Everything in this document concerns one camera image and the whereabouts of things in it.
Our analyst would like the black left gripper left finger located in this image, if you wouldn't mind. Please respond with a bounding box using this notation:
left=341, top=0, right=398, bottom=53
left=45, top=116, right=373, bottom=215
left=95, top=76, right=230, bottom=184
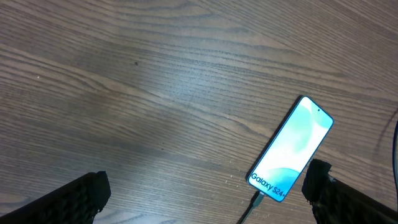
left=1, top=171, right=111, bottom=224

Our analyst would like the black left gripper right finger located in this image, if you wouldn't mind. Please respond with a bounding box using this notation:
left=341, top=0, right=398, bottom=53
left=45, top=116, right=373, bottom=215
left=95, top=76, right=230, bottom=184
left=302, top=159, right=397, bottom=224

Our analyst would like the blue Galaxy smartphone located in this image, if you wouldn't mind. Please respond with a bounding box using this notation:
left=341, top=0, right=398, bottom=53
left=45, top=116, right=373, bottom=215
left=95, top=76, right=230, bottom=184
left=247, top=96, right=334, bottom=202

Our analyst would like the black USB charging cable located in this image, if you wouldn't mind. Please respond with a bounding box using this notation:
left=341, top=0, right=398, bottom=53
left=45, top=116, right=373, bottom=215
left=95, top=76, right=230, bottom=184
left=238, top=118, right=398, bottom=224

